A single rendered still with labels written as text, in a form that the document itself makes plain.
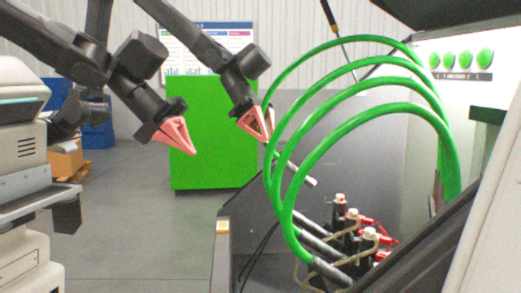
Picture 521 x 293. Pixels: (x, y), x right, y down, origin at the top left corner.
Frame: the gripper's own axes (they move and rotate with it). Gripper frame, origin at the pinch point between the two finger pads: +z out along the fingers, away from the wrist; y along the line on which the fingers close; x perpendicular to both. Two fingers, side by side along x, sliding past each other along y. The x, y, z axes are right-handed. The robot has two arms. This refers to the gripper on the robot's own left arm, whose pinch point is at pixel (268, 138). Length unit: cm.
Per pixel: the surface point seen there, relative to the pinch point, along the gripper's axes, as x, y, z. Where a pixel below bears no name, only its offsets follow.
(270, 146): -8.7, -17.3, 9.8
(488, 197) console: -31, -26, 33
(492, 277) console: -27, -29, 38
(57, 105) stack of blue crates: 430, 229, -418
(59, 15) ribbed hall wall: 376, 255, -595
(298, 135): -15.9, -21.8, 13.3
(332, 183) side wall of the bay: 5.3, 30.0, 9.9
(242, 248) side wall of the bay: 34.7, 17.0, 12.5
